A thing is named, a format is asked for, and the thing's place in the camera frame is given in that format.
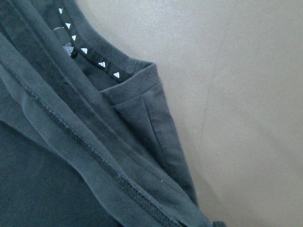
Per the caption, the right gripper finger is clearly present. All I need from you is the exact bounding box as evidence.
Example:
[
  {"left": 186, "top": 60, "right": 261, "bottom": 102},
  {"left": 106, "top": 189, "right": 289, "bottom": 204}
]
[{"left": 213, "top": 221, "right": 226, "bottom": 227}]

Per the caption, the black graphic t-shirt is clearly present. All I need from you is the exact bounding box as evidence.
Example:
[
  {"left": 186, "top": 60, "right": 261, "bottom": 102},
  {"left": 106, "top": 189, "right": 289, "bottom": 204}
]
[{"left": 0, "top": 0, "right": 213, "bottom": 227}]

